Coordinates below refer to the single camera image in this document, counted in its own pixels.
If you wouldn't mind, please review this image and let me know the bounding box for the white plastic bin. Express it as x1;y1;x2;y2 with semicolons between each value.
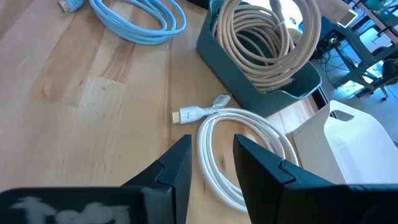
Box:
292;100;398;185

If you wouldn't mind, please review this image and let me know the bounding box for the dark green plastic bin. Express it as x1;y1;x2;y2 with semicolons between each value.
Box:
195;0;323;118

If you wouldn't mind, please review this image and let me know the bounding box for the white HDMI cable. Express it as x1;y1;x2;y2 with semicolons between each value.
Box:
172;95;301;214

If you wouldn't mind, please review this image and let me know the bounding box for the background black chair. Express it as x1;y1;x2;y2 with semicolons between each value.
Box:
371;46;398;102

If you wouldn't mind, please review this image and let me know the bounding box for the beige HDMI cable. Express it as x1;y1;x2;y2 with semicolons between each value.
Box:
269;0;323;90
217;27;312;93
213;0;299;68

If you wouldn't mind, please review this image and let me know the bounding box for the background metal desk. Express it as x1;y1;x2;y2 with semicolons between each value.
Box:
317;0;398;100

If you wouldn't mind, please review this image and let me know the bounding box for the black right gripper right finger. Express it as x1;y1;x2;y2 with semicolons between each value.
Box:
233;134;398;224

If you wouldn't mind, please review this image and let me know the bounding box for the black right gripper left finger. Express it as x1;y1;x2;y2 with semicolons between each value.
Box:
0;134;193;224

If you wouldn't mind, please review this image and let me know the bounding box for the coiled blue HDMI cable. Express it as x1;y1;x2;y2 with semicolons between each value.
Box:
57;0;188;46

